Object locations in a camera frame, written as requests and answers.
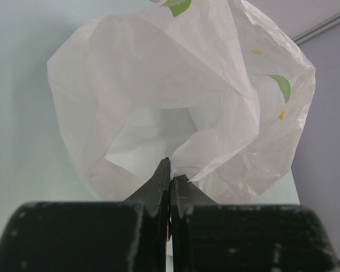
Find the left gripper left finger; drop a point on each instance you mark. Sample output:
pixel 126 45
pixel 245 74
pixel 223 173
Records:
pixel 129 235

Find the white plastic bag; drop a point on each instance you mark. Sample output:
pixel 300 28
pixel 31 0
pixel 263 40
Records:
pixel 215 86

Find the right aluminium frame post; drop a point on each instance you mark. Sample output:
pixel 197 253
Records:
pixel 317 30

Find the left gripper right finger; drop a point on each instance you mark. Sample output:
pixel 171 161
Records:
pixel 208 236

